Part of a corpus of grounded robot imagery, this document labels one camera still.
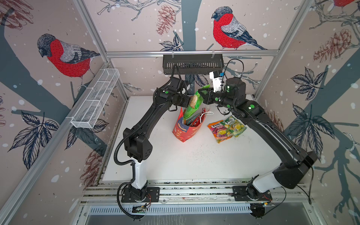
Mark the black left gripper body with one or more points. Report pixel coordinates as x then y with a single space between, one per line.
183 101

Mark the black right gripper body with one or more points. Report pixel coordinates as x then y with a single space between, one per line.
217 99

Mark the green chips bag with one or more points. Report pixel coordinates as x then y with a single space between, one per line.
195 102

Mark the red paper gift bag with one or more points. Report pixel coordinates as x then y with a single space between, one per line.
182 129

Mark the orange candy snack packet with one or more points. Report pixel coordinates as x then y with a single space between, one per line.
219 131

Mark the green yellow candy packet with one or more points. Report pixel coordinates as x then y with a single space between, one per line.
235 127

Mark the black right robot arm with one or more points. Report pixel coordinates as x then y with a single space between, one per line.
295 161

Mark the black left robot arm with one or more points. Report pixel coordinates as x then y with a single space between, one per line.
136 139

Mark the red snack bag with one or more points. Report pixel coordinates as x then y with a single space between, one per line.
198 120

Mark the black hanging basket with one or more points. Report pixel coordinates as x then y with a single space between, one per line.
193 64

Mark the horizontal aluminium frame bar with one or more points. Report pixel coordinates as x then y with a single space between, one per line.
147 54

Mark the white wire mesh shelf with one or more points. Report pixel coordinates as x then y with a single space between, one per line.
91 108

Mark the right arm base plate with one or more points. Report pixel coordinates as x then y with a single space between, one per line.
247 194

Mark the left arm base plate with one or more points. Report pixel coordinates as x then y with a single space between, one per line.
144 195

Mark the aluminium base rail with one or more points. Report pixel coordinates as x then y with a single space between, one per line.
189 198

